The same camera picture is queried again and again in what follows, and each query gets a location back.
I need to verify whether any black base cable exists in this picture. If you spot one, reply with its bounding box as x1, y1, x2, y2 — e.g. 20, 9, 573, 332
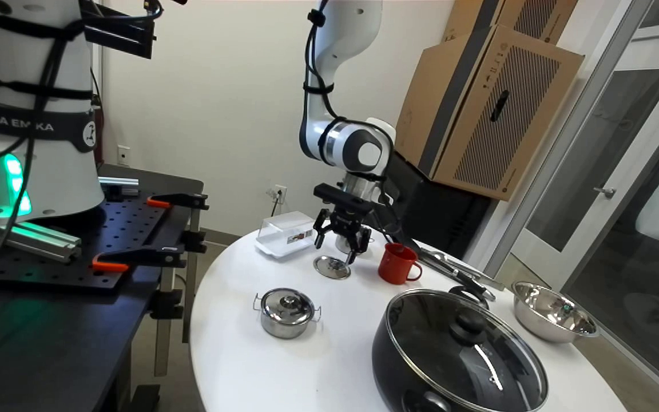
0, 0, 95, 305

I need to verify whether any black spatula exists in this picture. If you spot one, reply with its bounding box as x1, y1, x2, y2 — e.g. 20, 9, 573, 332
428, 254, 500, 301

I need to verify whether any small round steel lid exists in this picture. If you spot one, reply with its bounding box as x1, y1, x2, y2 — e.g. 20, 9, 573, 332
311, 254, 353, 281

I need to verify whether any white glass door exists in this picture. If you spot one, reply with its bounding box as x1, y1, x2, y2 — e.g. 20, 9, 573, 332
509, 30, 659, 292

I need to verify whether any metal door handle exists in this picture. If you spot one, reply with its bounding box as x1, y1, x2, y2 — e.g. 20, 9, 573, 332
593, 183, 619, 203

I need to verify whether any small steel pot lid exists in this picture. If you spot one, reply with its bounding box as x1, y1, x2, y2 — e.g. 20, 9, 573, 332
258, 285, 317, 321

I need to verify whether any black clamp orange handle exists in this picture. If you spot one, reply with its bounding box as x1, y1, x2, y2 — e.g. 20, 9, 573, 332
144, 191, 210, 213
88, 242, 190, 277

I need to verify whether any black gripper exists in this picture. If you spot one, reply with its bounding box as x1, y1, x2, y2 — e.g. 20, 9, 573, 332
311, 203, 374, 266

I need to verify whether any small steel pot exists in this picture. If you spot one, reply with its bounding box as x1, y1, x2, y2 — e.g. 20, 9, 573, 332
250, 285, 324, 340

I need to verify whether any red mug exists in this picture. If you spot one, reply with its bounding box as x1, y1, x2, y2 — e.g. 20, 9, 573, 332
378, 241, 425, 285

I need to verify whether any black stereo camera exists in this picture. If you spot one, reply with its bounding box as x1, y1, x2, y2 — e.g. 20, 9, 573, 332
83, 3, 158, 61

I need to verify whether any steel mixing bowl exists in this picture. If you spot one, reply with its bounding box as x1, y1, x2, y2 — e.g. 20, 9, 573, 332
507, 281, 599, 345

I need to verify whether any small cardboard box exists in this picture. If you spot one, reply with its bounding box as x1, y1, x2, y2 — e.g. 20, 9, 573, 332
441, 0, 579, 46

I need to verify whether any glass pot lid black knob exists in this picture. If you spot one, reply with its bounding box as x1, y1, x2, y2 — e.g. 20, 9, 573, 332
385, 289, 551, 412

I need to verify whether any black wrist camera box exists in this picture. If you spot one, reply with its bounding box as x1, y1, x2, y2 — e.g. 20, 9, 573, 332
311, 181, 385, 215

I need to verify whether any white rectangular lid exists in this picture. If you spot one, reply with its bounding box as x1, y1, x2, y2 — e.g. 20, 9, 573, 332
251, 227, 321, 261

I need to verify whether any black perforated workbench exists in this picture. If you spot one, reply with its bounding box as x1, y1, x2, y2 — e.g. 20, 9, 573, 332
0, 162, 210, 412

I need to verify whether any large cardboard box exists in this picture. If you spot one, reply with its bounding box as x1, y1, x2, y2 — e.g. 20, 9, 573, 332
390, 27, 588, 203

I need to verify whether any large black cooking pot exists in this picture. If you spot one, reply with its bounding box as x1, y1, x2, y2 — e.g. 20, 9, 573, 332
371, 281, 551, 412

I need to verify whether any aluminium extrusion rail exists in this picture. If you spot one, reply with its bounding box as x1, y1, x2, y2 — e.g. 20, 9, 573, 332
0, 205, 84, 266

